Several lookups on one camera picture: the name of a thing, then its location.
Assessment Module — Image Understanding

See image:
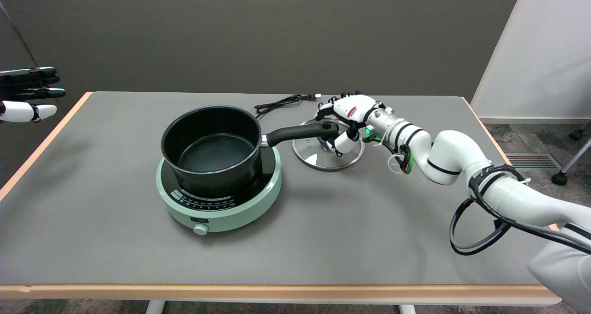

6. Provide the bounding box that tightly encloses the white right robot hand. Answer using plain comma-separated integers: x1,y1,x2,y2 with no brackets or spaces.
315,91,386,157

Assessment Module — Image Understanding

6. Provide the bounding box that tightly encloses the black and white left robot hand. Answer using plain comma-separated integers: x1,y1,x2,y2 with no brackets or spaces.
0,67,66,123

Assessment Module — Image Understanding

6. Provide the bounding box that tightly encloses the glass pot lid black knob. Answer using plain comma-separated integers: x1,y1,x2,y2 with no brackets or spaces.
292,117,366,172

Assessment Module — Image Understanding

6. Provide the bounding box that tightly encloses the grey table mat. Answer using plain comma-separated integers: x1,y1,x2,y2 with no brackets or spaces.
0,91,560,286

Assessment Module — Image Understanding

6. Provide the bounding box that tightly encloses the green round induction cooker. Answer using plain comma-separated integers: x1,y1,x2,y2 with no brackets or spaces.
156,145,282,236

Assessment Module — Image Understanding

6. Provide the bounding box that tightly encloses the floor vent grille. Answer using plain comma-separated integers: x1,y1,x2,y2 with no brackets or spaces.
504,153,563,170

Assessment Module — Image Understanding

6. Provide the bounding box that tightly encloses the office chair base with casters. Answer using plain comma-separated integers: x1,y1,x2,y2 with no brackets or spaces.
551,121,591,187

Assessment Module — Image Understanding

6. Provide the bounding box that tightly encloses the coloured wrist wire bundle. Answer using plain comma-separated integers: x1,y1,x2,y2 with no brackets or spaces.
387,143,414,175

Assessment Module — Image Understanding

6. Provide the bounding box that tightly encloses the black power cord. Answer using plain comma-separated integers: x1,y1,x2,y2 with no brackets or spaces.
254,93,322,120

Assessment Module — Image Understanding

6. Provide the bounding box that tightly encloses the black saucepan with long handle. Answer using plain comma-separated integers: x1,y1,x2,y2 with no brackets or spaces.
160,105,340,198

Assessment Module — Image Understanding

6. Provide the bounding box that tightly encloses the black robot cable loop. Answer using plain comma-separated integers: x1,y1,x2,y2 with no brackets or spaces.
449,164,591,256

